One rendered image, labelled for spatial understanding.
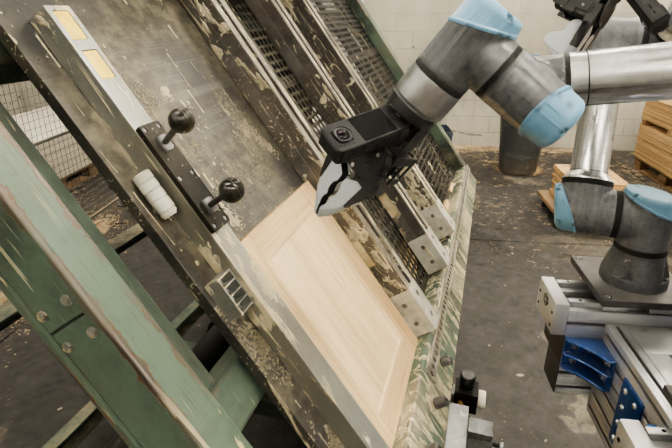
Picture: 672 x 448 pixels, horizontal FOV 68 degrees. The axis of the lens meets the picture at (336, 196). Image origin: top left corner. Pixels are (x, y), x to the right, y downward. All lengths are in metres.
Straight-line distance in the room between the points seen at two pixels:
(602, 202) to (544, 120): 0.72
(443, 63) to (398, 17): 5.64
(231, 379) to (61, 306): 0.30
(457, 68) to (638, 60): 0.25
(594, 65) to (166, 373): 0.67
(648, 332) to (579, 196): 0.36
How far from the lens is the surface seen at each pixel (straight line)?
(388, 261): 1.21
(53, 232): 0.65
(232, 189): 0.71
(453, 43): 0.62
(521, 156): 5.52
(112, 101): 0.84
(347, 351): 1.02
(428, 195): 1.76
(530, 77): 0.62
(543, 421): 2.51
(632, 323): 1.44
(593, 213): 1.32
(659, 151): 5.92
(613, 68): 0.75
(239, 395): 0.85
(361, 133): 0.61
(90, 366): 0.70
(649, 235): 1.34
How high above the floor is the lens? 1.67
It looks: 21 degrees down
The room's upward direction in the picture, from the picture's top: straight up
